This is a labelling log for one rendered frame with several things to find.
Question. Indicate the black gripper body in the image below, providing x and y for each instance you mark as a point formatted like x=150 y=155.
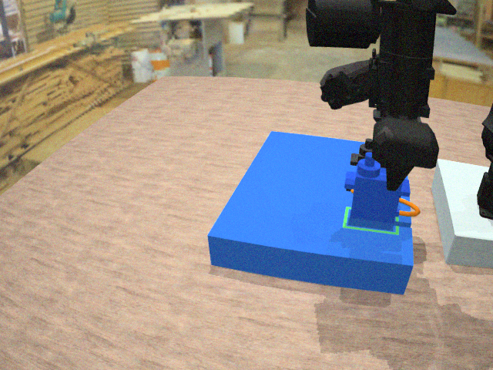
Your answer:
x=399 y=137

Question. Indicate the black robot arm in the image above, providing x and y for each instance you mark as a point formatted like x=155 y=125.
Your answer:
x=407 y=28

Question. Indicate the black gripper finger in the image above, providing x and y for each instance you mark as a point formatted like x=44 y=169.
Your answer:
x=377 y=116
x=396 y=174

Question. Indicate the blue flat platform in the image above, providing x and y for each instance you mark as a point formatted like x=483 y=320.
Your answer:
x=289 y=217

